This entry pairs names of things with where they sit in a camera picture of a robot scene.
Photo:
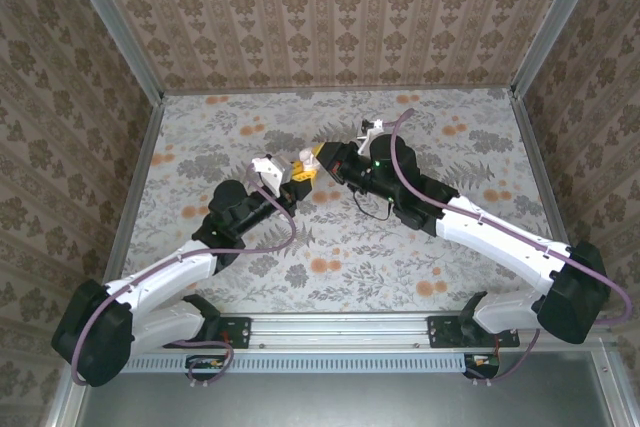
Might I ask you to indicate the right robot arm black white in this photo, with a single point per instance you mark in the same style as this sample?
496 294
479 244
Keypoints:
500 242

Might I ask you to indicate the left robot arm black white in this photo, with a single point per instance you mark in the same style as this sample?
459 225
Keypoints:
160 272

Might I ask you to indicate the floral patterned table cover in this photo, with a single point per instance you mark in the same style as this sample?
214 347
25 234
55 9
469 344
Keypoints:
350 257

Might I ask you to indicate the black connector board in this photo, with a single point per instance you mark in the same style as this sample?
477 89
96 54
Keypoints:
205 366
482 364

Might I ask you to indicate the grey metal sheet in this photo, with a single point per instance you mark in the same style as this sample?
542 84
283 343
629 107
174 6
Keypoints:
350 402

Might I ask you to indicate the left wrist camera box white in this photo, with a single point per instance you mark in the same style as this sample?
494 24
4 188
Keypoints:
267 169

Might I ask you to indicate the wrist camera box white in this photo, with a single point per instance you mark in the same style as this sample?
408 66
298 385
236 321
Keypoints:
267 169
372 134

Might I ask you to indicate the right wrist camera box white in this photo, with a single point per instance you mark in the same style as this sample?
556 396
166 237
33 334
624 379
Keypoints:
372 134

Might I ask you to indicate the aluminium table side rail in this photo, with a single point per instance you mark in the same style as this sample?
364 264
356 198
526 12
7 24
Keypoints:
135 187
542 172

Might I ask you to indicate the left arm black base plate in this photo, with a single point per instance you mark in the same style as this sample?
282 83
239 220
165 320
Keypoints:
237 332

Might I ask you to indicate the aluminium mounting rail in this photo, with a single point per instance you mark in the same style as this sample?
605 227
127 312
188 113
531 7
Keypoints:
340 329

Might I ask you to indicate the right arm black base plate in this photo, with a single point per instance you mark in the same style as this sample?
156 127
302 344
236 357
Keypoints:
442 332

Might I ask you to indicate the aluminium frame post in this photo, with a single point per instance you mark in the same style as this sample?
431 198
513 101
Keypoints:
115 27
555 22

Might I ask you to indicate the aluminium frame bar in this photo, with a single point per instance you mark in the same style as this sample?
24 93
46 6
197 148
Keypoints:
612 392
65 407

